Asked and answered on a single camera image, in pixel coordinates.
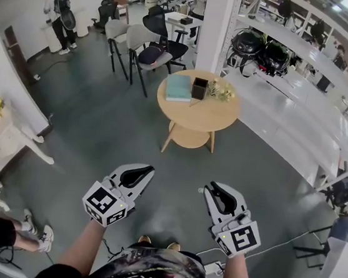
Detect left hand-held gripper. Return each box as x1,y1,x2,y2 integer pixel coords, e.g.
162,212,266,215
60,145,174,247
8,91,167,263
79,156,156,233

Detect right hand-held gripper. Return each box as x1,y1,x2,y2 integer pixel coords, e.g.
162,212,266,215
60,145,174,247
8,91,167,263
190,179,269,261

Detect black square pen holder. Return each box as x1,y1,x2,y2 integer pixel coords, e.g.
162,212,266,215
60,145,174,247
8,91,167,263
191,77,210,101

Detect person's left forearm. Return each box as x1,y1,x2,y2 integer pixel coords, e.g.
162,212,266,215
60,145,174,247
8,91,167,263
54,215,107,278

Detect person's brown left shoe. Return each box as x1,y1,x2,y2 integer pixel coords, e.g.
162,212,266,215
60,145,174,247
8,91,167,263
136,234,154,247

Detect round wooden side table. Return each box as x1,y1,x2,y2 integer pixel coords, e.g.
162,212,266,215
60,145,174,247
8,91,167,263
149,64,246,162

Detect teal book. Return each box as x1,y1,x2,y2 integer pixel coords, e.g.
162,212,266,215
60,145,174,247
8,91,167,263
164,73,194,104

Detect person's black printed shirt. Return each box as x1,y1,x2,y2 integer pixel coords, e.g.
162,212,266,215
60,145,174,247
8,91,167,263
30,232,262,278

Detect small yellow flower bouquet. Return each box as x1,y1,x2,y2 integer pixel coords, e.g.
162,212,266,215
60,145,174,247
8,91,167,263
206,77,238,104

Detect dark cushion bag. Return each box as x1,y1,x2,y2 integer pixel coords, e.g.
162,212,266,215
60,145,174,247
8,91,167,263
137,44,167,68

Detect grey fabric chair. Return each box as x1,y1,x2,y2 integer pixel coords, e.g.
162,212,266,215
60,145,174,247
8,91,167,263
118,23,177,101
98,17,136,81

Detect white metal shelf unit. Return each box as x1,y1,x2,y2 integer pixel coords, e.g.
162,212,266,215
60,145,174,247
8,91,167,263
208,0,348,197

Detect pale wooden animal bench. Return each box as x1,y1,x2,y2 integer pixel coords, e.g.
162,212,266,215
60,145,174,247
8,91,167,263
0,82,64,201

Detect black mesh office chair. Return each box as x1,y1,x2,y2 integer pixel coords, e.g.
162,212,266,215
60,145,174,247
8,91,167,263
137,3,194,72

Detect black helmet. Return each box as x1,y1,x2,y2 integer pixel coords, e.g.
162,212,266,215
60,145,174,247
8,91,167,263
229,27,270,58
257,39,294,76

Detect white desk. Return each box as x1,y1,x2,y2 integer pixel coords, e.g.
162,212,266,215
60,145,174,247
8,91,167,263
161,10,203,49

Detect white waste bin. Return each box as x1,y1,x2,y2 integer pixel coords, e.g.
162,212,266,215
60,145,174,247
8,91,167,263
74,9,92,40

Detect wooden chair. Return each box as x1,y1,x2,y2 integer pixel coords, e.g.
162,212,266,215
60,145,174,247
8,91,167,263
111,0,132,25

